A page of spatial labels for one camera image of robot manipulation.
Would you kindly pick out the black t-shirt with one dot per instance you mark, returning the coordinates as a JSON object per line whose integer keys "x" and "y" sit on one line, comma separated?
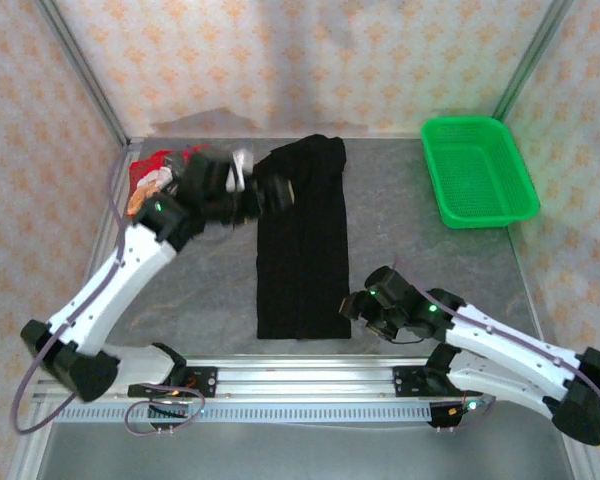
{"x": 305, "y": 260}

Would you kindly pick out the grey metal shelf panel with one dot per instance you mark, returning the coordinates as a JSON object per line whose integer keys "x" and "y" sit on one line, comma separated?
{"x": 300, "y": 452}

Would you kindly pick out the green plastic basket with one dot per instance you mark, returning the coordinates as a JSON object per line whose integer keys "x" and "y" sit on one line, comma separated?
{"x": 477, "y": 175}

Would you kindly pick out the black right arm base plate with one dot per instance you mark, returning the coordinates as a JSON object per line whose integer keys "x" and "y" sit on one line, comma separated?
{"x": 405, "y": 381}

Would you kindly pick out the aluminium mounting rail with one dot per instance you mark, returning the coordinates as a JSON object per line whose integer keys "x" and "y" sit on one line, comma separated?
{"x": 305, "y": 377}

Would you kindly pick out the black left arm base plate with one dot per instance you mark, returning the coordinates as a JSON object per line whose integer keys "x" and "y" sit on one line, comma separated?
{"x": 205, "y": 382}

